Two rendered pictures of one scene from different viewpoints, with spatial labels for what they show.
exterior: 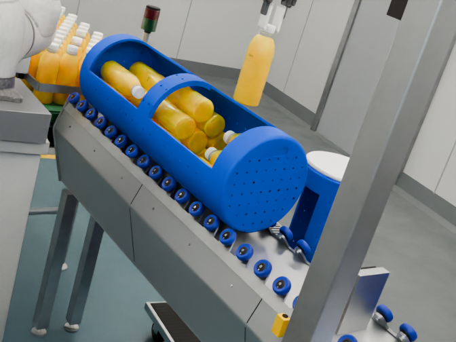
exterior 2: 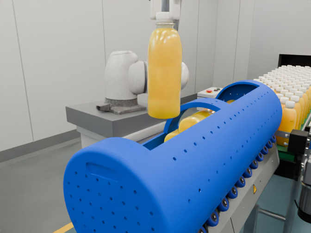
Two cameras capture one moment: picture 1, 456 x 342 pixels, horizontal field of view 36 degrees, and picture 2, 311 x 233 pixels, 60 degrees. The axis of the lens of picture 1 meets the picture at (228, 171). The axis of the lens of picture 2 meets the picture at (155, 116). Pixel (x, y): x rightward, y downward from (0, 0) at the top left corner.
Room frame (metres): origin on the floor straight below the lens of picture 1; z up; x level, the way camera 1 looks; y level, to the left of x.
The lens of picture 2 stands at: (1.70, -0.55, 1.44)
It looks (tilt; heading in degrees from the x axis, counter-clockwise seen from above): 18 degrees down; 77
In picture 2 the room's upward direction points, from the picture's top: straight up
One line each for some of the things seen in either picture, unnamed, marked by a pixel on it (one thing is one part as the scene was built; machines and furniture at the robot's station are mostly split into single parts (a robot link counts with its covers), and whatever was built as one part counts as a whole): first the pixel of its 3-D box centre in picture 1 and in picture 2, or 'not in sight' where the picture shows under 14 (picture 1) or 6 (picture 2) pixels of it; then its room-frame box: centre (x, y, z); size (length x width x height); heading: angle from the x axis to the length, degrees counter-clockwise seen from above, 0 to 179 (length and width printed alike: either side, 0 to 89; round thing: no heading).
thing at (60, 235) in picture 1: (53, 264); not in sight; (2.33, 0.52, 0.31); 0.06 x 0.06 x 0.63; 41
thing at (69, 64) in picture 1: (66, 77); not in sight; (2.46, 0.66, 1.00); 0.07 x 0.07 x 0.19
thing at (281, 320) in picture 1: (290, 323); not in sight; (1.37, -0.23, 0.92); 0.08 x 0.03 x 0.05; 131
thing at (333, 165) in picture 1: (345, 169); not in sight; (2.28, -0.38, 1.03); 0.28 x 0.28 x 0.01
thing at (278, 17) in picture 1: (278, 17); (175, 0); (1.87, -0.01, 1.49); 0.03 x 0.01 x 0.07; 41
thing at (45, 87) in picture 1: (91, 91); (254, 128); (2.48, 0.57, 0.96); 0.40 x 0.01 x 0.03; 131
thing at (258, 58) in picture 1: (256, 66); (164, 70); (1.86, 0.01, 1.35); 0.07 x 0.07 x 0.19
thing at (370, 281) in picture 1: (357, 298); not in sight; (1.42, -0.36, 1.00); 0.10 x 0.04 x 0.15; 131
